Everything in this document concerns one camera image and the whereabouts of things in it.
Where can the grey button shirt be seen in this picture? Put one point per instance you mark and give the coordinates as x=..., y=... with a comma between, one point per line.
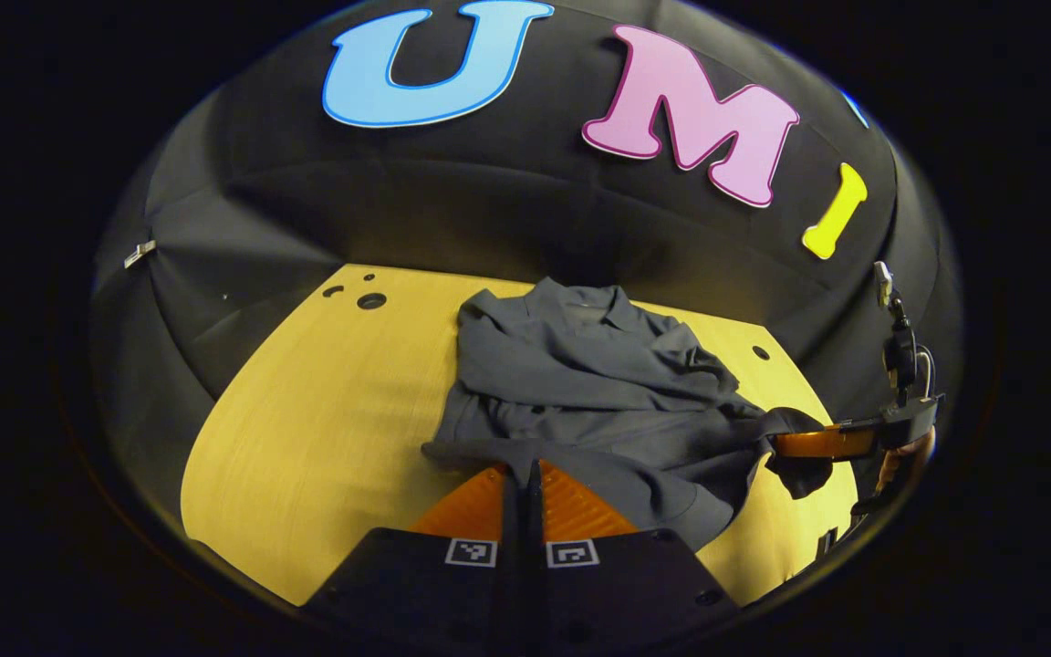
x=580, y=383

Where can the silver metal backdrop clip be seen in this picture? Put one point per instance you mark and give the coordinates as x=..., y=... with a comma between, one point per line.
x=140, y=253

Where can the black backdrop cloth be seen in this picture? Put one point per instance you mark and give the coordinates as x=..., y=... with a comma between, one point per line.
x=398, y=201

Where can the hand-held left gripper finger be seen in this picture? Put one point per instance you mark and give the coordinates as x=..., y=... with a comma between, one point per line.
x=514, y=566
x=536, y=566

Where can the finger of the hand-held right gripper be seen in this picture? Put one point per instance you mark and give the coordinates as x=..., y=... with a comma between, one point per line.
x=822, y=444

